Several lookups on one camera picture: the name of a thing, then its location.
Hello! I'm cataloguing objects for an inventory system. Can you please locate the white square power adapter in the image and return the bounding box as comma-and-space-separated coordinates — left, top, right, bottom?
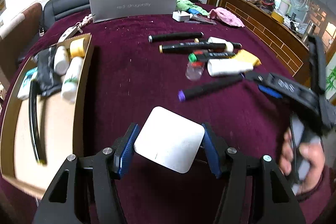
134, 106, 205, 173

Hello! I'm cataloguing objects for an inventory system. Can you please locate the black curved strap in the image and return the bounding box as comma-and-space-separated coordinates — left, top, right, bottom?
28, 79, 48, 166

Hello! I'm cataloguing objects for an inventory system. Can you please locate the black foil snack packet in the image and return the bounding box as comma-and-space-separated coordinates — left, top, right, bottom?
37, 46, 63, 97

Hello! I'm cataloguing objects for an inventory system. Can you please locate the white pill bottle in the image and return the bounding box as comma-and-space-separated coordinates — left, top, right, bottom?
54, 46, 70, 76

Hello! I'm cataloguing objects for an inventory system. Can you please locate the yellow tape roll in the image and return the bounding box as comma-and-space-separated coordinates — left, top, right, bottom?
69, 38, 86, 58

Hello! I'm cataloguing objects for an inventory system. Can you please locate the person right hand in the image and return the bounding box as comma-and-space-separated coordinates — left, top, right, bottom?
278, 128, 325, 195

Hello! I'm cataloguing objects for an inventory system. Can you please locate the wooden brick pattern cabinet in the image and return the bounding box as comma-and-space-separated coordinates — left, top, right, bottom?
220, 0, 310, 86

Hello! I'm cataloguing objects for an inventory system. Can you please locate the small white cream bottle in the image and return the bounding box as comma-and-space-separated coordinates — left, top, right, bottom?
207, 37, 234, 52

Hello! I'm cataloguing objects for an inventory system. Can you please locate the white spray bottle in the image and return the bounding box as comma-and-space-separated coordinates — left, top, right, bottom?
207, 59, 253, 77

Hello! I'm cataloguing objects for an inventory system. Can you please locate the cardboard box tray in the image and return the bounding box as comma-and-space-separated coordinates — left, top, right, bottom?
1, 34, 93, 199

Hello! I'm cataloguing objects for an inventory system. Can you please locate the dark red table cloth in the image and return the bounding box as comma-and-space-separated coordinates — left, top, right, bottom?
83, 15, 290, 223

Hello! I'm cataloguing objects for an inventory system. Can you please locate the green capped black marker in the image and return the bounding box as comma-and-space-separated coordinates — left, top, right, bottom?
188, 52, 235, 63

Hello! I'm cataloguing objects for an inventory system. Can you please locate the pink cloth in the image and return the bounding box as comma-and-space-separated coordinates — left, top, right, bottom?
208, 7, 245, 27

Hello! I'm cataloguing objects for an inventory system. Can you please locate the yellow capped black marker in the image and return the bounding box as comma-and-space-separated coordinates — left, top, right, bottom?
159, 42, 243, 54

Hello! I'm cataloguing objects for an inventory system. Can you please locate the purple capped black marker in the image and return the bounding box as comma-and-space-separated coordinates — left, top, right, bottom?
178, 74, 244, 102

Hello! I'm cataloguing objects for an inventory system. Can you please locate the flat cosmetics tube pack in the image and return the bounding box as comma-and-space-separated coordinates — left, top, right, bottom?
185, 14, 217, 25

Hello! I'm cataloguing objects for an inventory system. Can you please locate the white charger plug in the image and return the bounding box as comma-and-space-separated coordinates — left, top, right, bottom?
172, 11, 190, 22

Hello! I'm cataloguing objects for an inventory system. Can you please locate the green cloth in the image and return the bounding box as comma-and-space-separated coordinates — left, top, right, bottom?
176, 0, 209, 16

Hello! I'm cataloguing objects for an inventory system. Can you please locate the black pen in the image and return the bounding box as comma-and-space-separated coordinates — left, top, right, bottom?
148, 32, 204, 43

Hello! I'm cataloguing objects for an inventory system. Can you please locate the silver rectangular gift box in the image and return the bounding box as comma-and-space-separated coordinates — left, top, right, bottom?
89, 0, 177, 23

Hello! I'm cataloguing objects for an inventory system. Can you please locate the white car key fob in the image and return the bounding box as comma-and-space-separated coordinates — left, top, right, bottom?
58, 26, 78, 43

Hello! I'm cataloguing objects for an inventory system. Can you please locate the brown wooden chair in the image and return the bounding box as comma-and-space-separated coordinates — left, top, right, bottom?
1, 3, 42, 75

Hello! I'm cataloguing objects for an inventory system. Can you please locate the pink bead keychain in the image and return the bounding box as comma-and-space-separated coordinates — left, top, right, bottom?
76, 14, 92, 33

